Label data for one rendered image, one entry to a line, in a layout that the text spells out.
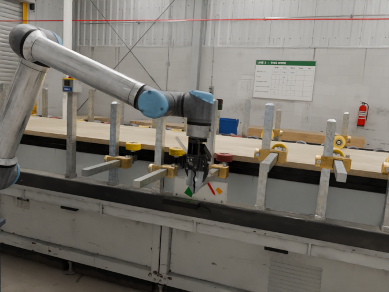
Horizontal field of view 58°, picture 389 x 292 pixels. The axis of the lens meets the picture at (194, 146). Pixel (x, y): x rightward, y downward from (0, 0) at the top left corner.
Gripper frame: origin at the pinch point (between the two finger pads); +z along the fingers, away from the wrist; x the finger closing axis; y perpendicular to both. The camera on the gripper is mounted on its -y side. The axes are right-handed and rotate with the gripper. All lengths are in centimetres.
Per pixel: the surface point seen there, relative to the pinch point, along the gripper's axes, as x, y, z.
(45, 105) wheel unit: -197, -133, -20
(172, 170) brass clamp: -21.1, -26.7, -0.6
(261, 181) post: 20.1, -28.1, -1.5
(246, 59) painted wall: -154, -757, -158
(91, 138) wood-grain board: -80, -44, -8
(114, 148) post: -53, -27, -7
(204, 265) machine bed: -10, -55, 55
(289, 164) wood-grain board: 30, -46, -8
